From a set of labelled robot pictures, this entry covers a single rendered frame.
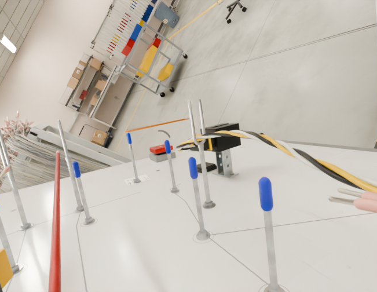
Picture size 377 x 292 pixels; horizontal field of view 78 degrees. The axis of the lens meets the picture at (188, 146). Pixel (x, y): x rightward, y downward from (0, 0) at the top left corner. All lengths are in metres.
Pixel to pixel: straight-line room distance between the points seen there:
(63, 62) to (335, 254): 8.54
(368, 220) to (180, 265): 0.19
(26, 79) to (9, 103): 0.86
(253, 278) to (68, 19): 8.84
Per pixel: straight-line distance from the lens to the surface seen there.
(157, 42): 4.65
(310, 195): 0.34
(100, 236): 0.31
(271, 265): 0.18
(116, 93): 8.62
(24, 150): 1.05
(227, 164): 0.44
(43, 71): 8.60
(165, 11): 7.42
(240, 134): 0.24
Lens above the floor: 1.34
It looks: 27 degrees down
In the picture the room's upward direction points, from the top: 63 degrees counter-clockwise
